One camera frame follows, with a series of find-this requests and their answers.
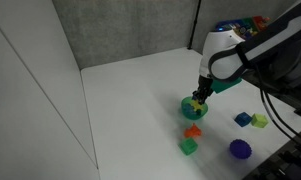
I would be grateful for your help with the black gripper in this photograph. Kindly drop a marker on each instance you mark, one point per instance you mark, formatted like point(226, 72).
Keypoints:
point(204, 87)

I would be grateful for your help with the yellow microbe shaped toy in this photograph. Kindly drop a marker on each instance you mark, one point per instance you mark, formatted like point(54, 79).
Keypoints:
point(196, 106)

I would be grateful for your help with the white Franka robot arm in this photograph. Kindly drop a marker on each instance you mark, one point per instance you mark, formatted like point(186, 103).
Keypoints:
point(256, 46)

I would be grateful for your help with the green bowl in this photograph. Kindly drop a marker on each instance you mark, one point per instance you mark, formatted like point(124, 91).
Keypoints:
point(203, 111)

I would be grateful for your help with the blue toy block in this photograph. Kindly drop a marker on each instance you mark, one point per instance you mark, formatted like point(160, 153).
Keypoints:
point(188, 110)

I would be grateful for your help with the orange toy figure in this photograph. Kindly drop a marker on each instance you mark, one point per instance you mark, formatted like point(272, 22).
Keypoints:
point(192, 131)

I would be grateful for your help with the colourful toy box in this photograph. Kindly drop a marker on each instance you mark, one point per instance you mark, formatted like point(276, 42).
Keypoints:
point(241, 26)

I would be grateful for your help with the dark blue cube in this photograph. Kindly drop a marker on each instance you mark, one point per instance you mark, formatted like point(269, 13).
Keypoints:
point(243, 119)

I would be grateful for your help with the lime green cube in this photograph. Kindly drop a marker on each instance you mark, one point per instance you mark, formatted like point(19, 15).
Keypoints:
point(259, 120)

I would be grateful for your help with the purple bumpy ball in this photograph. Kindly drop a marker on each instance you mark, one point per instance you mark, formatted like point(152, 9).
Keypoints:
point(240, 149)

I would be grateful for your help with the black stand pole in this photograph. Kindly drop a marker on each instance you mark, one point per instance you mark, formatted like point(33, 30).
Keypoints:
point(194, 23)

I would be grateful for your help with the black perforated base board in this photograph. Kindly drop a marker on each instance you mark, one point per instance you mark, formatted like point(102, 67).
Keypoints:
point(283, 163)

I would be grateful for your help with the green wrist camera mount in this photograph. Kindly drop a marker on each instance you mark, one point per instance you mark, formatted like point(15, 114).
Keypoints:
point(225, 85)

